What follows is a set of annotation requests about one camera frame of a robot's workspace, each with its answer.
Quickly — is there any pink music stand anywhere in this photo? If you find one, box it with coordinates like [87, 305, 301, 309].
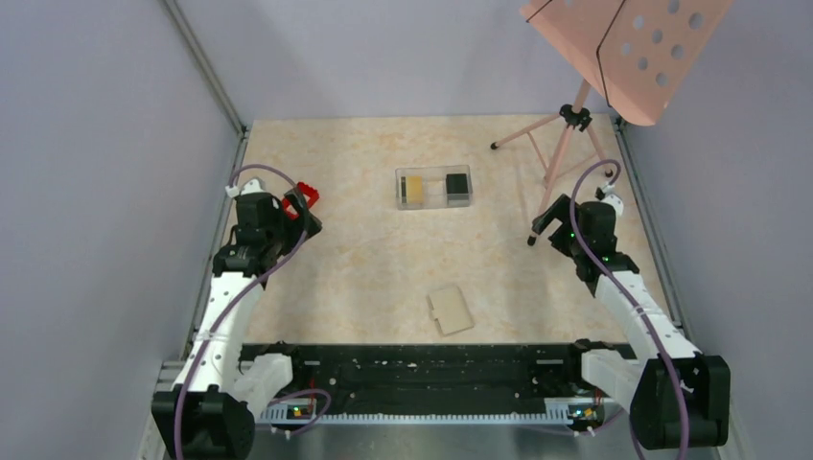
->
[491, 0, 732, 211]

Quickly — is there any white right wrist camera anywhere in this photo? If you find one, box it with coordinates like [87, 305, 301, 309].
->
[594, 184, 624, 217]

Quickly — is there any yellow card stack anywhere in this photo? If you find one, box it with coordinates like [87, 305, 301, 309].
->
[402, 175, 425, 205]

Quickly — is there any beige leather card holder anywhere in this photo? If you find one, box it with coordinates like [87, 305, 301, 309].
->
[428, 286, 475, 335]

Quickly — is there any black card stack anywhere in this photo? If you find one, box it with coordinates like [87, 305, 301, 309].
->
[445, 172, 471, 207]

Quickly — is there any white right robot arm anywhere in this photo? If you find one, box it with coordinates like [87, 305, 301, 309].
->
[532, 195, 732, 450]

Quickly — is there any clear plastic card box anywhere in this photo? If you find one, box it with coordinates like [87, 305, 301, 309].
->
[395, 165, 474, 211]

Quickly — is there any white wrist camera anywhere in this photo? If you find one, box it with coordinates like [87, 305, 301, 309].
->
[225, 177, 267, 198]
[594, 184, 624, 217]

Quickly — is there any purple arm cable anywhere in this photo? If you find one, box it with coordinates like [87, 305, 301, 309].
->
[173, 163, 334, 460]
[569, 159, 691, 460]

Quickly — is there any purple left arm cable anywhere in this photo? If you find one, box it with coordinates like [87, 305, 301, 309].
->
[173, 163, 334, 460]

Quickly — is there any red plastic frame block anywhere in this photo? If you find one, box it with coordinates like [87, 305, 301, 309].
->
[282, 181, 320, 220]

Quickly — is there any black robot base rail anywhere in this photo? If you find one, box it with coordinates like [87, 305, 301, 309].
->
[241, 342, 612, 425]

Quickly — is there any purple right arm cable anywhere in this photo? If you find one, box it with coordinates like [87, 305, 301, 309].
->
[569, 159, 691, 460]

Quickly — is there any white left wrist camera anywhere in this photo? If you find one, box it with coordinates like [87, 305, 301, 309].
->
[225, 177, 267, 198]

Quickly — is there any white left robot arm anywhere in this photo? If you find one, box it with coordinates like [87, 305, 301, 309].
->
[151, 179, 322, 459]

